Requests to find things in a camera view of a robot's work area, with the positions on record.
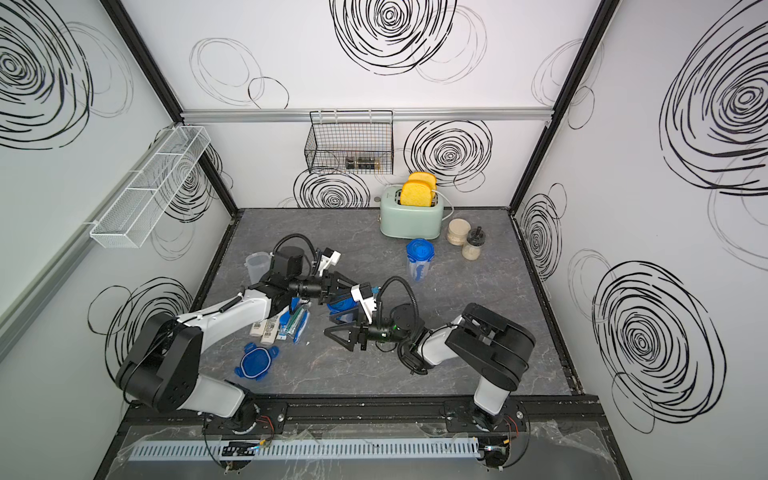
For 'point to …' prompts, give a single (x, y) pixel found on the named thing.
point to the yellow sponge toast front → (416, 193)
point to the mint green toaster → (408, 222)
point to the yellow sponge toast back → (424, 177)
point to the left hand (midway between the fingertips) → (355, 293)
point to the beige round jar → (458, 230)
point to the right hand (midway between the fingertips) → (329, 330)
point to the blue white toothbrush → (302, 325)
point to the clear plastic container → (258, 264)
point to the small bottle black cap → (475, 239)
